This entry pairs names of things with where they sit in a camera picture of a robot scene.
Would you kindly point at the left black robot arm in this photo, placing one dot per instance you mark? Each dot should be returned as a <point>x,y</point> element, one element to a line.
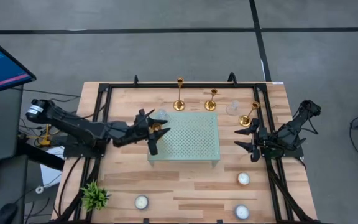
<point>79,129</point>

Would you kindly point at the short brass candlestick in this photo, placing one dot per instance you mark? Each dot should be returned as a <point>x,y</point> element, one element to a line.
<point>210,105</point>

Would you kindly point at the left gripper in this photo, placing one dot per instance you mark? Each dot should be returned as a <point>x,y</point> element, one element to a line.
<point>132,133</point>

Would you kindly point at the medium brass candlestick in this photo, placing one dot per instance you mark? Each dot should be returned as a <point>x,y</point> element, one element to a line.
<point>245,120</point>

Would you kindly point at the black computer mouse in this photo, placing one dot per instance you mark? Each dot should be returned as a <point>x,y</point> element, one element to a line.
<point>5,214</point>

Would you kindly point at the clear glass candle holder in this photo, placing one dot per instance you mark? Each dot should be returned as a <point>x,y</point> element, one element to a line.
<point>232,109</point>
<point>163,115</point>

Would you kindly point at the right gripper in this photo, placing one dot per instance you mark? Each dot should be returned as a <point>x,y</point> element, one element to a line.
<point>264,138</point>

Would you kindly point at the white paper sheet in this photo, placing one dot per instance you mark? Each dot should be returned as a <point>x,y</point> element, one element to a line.
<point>50,168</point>

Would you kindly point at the black aluminium table frame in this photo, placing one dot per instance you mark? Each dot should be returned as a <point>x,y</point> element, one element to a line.
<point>182,85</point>

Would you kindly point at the tall brass candlestick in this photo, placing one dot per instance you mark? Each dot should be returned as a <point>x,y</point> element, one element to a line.
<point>179,105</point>

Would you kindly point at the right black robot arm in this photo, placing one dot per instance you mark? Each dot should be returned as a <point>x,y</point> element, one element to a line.
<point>294,127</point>

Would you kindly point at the amber glass candle holder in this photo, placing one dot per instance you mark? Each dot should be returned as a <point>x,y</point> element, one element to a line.
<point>156,127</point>

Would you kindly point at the potted artificial green plant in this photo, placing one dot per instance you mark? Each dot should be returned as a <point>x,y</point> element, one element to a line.
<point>94,196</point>

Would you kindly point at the yellow clamp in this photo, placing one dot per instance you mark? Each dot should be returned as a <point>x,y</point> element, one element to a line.
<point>45,138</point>

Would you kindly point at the green perforated metal shelf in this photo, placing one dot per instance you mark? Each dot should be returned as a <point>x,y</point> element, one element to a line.
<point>191,140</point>

